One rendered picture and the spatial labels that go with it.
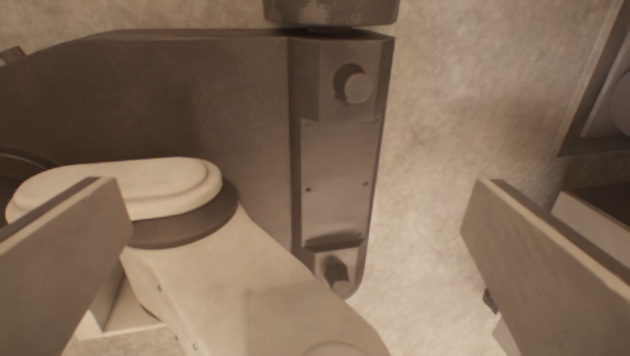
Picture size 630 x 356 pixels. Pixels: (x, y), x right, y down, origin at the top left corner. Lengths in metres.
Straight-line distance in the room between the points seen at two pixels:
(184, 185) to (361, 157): 0.28
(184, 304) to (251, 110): 0.28
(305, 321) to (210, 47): 0.34
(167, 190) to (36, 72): 0.23
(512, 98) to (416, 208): 0.35
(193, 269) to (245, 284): 0.05
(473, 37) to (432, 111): 0.16
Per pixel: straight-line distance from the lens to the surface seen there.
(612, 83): 1.05
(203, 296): 0.30
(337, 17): 0.43
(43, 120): 0.53
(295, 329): 0.23
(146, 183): 0.37
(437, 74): 0.75
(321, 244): 0.59
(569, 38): 0.95
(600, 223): 0.91
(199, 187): 0.36
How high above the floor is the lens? 0.61
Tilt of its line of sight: 57 degrees down
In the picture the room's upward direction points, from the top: 156 degrees clockwise
